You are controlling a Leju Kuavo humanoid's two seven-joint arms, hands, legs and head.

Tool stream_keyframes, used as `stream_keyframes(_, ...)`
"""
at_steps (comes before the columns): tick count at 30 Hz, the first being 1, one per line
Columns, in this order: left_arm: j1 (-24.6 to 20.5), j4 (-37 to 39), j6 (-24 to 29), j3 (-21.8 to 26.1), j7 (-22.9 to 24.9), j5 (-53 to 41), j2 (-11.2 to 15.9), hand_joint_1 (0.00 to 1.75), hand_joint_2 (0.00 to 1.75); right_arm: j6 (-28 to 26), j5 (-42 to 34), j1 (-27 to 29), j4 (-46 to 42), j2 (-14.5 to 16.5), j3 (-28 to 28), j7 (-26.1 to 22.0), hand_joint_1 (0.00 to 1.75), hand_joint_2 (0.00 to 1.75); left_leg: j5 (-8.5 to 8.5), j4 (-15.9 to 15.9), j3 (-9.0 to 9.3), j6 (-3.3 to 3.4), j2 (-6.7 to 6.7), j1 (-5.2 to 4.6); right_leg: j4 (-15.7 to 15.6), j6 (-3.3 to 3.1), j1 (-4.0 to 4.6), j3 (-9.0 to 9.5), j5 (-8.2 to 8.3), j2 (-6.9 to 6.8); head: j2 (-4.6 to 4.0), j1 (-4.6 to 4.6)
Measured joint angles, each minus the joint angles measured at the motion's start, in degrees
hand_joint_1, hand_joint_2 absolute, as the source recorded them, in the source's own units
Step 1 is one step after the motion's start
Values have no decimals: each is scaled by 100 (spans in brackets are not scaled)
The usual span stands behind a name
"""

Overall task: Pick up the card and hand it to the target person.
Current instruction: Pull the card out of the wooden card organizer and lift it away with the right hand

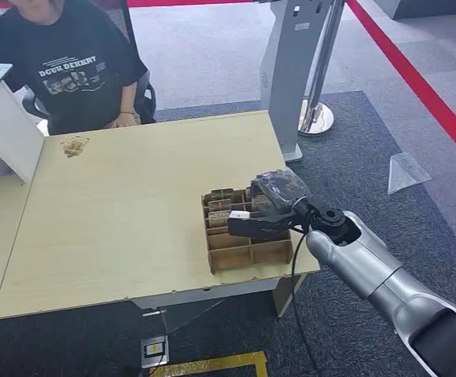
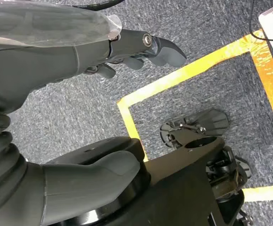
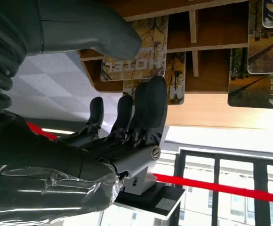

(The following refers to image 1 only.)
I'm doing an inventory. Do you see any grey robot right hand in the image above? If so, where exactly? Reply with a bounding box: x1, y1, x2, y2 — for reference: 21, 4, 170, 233
250, 167, 314, 220

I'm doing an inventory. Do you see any person's left hand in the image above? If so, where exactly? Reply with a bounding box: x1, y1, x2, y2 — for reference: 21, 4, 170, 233
109, 110, 141, 130

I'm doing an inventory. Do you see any wooden card organizer box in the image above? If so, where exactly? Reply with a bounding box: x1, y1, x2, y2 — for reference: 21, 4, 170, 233
201, 186, 294, 275

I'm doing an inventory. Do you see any person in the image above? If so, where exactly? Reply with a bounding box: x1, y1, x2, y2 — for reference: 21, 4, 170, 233
0, 0, 149, 137

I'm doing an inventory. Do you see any small pile of brown cards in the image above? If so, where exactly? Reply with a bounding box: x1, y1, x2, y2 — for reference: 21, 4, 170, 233
60, 135, 90, 159

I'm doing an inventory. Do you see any grey kiosk stand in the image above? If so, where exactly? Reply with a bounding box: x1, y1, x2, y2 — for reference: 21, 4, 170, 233
259, 0, 334, 164

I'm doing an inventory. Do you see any red barrier belt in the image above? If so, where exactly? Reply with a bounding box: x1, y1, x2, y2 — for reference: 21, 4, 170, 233
345, 0, 456, 174
0, 0, 253, 9

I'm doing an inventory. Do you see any white slanted laptop stand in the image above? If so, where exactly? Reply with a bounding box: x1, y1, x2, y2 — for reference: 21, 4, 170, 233
0, 80, 46, 185

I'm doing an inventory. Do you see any clear plastic sheet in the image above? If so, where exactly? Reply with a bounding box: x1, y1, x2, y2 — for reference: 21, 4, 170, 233
386, 151, 432, 196

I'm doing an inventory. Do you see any metal floor socket box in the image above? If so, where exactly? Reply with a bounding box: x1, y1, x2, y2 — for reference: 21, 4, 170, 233
140, 335, 170, 370

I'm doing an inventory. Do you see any dark grey plinth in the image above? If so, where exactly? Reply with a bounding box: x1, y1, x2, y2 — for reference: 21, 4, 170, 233
372, 0, 456, 21

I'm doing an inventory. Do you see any pale wrist camera, black bracket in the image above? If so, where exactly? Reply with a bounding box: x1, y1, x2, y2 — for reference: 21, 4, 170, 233
226, 209, 303, 242

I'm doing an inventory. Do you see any chrome stanchion post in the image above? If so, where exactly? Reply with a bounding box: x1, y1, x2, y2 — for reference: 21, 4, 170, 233
297, 0, 347, 138

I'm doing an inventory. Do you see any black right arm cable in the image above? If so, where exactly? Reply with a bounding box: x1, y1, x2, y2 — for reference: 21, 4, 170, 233
289, 210, 322, 377

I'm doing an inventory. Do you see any white desk frame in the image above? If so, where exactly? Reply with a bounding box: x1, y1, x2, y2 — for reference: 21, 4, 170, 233
131, 273, 308, 319

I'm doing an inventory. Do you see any thin black floor cable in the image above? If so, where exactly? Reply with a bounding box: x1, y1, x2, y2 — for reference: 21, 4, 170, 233
148, 310, 170, 377

